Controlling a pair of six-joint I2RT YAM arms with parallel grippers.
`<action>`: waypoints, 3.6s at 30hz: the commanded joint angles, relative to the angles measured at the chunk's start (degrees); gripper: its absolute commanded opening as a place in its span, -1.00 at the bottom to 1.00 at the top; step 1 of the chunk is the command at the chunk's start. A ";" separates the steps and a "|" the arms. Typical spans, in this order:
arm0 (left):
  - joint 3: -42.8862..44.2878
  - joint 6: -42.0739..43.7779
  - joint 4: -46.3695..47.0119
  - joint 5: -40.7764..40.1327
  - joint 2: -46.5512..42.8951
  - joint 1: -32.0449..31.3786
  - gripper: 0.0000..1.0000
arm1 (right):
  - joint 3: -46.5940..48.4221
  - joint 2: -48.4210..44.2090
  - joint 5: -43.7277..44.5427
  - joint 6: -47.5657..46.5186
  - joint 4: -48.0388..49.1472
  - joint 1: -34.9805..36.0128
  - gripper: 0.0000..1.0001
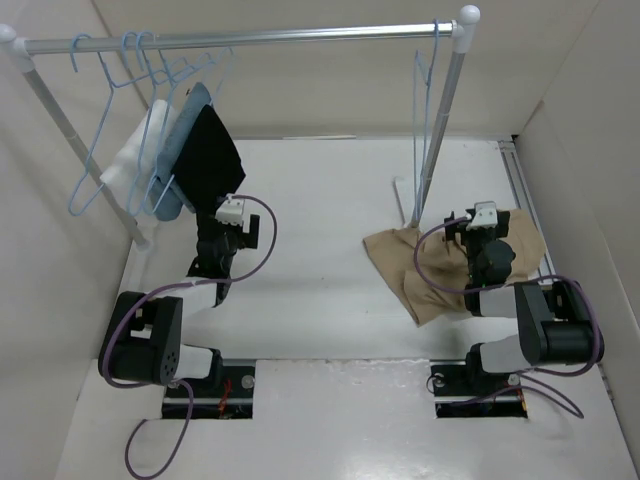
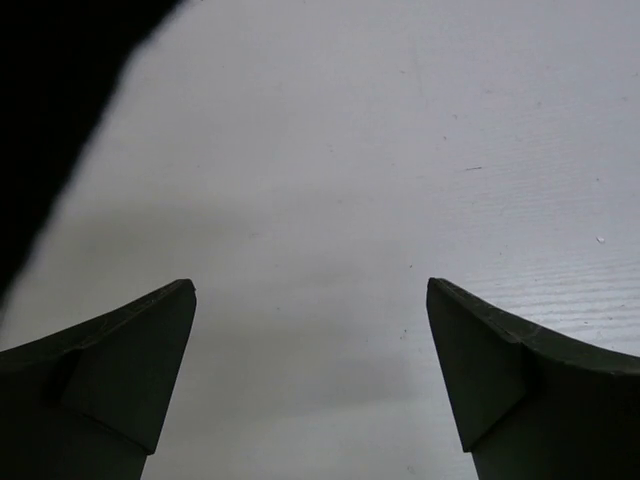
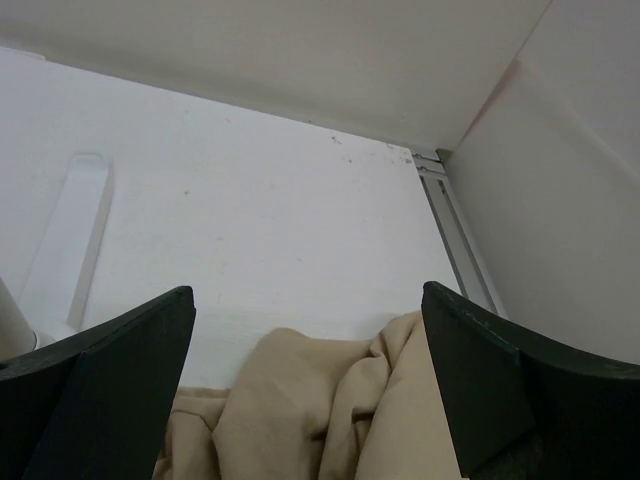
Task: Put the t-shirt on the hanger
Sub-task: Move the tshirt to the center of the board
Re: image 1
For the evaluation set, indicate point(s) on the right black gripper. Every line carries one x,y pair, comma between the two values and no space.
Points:
460,227

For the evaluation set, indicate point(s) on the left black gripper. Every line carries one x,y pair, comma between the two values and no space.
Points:
244,240

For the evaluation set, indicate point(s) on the beige t shirt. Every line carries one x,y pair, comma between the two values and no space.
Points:
444,262

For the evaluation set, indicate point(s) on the light blue wire hanger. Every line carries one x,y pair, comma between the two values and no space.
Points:
423,67

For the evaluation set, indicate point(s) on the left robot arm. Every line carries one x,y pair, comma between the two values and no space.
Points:
143,343

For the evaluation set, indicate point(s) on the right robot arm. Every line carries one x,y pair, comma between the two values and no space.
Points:
501,251

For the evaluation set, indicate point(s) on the blue shirt on hanger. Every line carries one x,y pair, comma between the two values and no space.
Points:
166,195

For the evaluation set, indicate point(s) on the black shirt on hanger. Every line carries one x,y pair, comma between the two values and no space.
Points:
208,167

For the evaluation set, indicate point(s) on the white shirt on hanger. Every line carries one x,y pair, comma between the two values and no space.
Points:
129,174

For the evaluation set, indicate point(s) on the empty light blue hanger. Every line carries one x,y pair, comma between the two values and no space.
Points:
92,140

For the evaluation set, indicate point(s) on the metal clothes rack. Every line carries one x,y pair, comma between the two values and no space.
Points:
21,51

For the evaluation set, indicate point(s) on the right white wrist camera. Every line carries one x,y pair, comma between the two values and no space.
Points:
484,215

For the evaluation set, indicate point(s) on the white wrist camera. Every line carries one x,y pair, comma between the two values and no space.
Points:
231,212
484,215

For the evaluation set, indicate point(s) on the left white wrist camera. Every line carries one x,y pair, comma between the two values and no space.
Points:
231,212

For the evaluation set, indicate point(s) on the aluminium rail on table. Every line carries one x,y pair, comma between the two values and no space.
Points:
517,181

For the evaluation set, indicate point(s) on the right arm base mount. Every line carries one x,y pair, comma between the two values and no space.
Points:
461,392

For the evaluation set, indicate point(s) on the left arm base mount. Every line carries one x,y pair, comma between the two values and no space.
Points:
229,396

